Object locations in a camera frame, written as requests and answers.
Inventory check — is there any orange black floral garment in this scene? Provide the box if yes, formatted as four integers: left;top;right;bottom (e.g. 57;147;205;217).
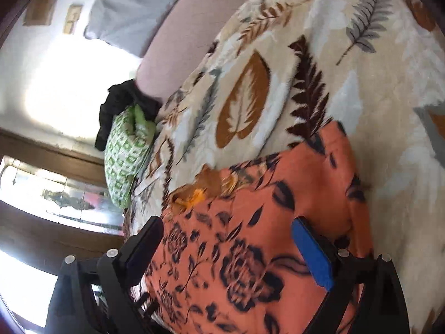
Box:
145;121;373;333

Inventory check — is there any wooden framed glass window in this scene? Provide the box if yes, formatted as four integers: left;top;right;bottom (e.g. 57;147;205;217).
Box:
1;130;124;333

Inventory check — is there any green white patterned pillow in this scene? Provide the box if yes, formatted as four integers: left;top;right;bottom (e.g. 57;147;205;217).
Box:
104;105;156;210

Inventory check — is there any black cloth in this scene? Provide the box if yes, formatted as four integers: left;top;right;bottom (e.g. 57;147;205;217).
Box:
94;79;161;152

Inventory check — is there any beige leaf-print fleece blanket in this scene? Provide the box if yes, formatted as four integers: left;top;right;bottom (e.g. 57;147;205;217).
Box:
124;0;444;333

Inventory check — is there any grey pillow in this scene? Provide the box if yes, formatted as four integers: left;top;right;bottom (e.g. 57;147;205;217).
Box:
84;0;179;57

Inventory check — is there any small wooden wall frame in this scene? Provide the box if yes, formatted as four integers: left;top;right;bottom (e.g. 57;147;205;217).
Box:
63;4;83;35

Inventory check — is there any large wooden wall frame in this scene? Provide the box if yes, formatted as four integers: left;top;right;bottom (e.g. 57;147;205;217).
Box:
23;0;57;26

